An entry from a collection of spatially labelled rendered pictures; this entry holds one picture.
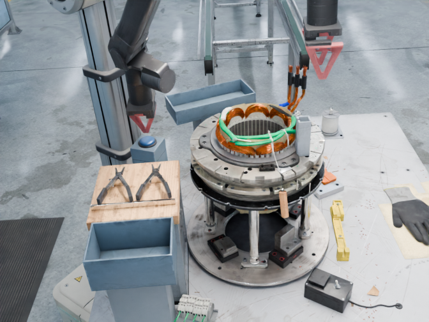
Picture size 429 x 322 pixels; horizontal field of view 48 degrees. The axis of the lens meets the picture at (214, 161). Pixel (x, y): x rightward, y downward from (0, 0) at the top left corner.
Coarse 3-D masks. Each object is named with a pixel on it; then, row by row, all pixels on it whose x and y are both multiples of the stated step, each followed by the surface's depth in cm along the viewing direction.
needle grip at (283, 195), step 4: (280, 192) 103; (284, 192) 103; (280, 196) 103; (284, 196) 103; (280, 200) 104; (284, 200) 103; (280, 204) 104; (284, 204) 104; (280, 208) 105; (284, 208) 104; (284, 212) 104; (288, 212) 105; (284, 216) 105; (288, 216) 105
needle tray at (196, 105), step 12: (216, 84) 146; (228, 84) 148; (240, 84) 150; (168, 96) 143; (180, 96) 144; (192, 96) 146; (204, 96) 147; (216, 96) 148; (228, 96) 148; (240, 96) 139; (252, 96) 141; (168, 108) 142; (180, 108) 144; (192, 108) 135; (204, 108) 137; (216, 108) 138; (180, 120) 136; (192, 120) 138; (204, 120) 141
